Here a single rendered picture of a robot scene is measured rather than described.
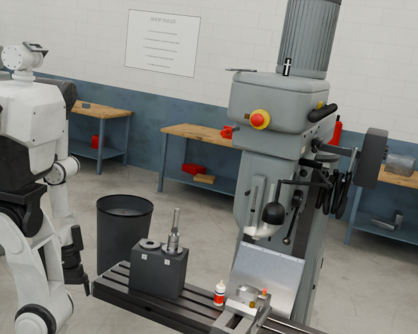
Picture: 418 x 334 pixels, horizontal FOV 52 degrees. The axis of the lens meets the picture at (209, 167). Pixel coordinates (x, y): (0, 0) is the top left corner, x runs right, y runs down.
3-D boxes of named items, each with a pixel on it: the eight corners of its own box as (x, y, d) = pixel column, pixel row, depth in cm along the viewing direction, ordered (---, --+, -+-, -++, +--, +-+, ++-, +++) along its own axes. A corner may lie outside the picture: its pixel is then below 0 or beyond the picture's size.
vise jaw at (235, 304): (253, 321, 160) (255, 312, 159) (223, 309, 164) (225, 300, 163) (259, 313, 165) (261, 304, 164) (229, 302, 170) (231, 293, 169)
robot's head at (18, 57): (0, 75, 120) (1, 43, 118) (22, 74, 130) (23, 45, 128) (22, 79, 119) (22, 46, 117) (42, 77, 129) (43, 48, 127)
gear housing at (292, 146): (298, 162, 138) (304, 132, 135) (229, 147, 146) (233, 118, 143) (316, 147, 168) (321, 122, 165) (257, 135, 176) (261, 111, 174)
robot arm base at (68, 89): (22, 116, 147) (15, 85, 140) (42, 100, 157) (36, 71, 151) (62, 122, 144) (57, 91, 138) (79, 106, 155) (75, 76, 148)
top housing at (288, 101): (301, 136, 126) (312, 82, 122) (220, 120, 135) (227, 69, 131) (324, 121, 168) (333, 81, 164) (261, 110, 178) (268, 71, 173)
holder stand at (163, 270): (176, 300, 178) (182, 257, 173) (127, 288, 182) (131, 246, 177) (184, 286, 189) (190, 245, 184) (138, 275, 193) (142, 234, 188)
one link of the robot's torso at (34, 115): (-82, 187, 121) (-88, 59, 111) (-3, 161, 153) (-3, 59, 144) (13, 207, 116) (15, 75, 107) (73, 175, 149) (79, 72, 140)
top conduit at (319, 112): (318, 124, 126) (320, 112, 125) (304, 121, 128) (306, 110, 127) (336, 112, 167) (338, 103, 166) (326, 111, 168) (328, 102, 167)
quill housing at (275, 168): (278, 246, 150) (295, 160, 141) (224, 230, 157) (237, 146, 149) (290, 229, 167) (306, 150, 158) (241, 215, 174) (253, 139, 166)
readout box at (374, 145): (377, 191, 161) (391, 137, 155) (353, 185, 164) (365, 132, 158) (379, 179, 179) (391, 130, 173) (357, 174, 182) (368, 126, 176)
